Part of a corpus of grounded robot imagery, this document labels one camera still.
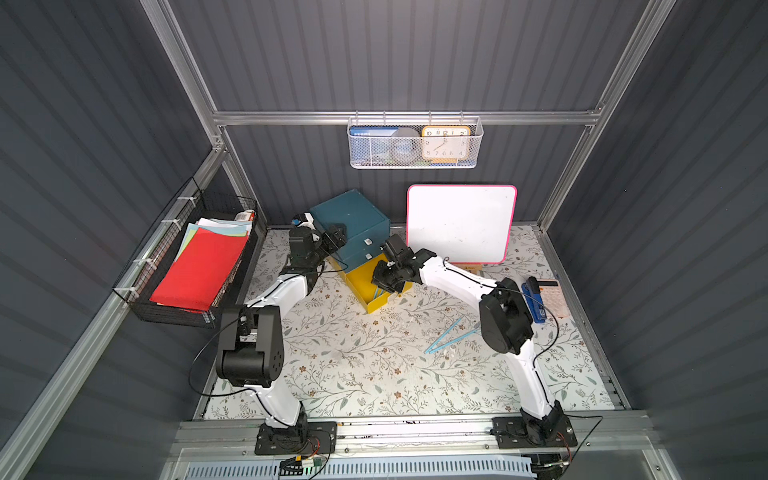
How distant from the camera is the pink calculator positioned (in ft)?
3.19

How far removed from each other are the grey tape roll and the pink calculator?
0.60m

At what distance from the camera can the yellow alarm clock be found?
0.89 meters

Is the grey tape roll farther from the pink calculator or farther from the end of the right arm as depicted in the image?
the pink calculator

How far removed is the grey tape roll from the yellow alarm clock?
0.9 inches

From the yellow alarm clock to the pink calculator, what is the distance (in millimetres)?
508

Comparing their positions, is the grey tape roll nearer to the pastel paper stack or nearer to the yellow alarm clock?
the yellow alarm clock

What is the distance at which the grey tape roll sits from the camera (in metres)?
0.88
